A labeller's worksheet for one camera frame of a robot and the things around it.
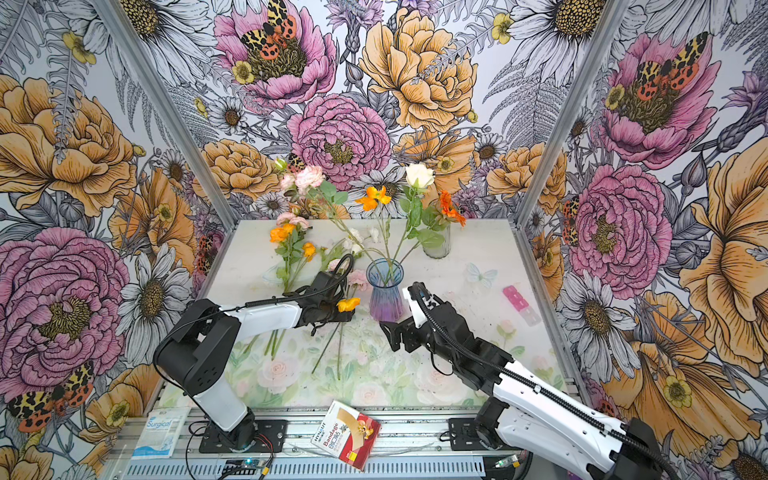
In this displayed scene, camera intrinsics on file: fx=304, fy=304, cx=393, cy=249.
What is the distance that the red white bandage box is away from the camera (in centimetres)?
70

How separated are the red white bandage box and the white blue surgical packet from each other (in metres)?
0.35

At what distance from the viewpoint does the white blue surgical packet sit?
0.73 metres
